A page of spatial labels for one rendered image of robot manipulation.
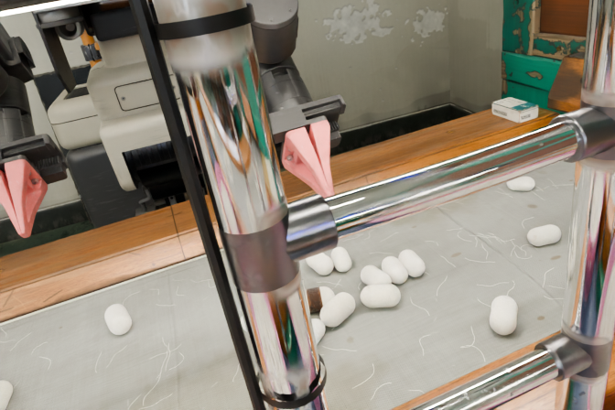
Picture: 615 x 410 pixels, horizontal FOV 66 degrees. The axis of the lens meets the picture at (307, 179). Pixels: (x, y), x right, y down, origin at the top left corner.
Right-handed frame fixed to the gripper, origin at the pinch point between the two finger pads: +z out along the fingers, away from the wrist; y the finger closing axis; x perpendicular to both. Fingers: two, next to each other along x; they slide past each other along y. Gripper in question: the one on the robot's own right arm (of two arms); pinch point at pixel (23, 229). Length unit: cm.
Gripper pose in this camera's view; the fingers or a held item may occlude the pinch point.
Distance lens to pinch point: 60.5
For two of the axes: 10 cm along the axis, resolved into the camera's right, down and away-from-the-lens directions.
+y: 9.2, -3.0, 2.4
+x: -1.0, 4.4, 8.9
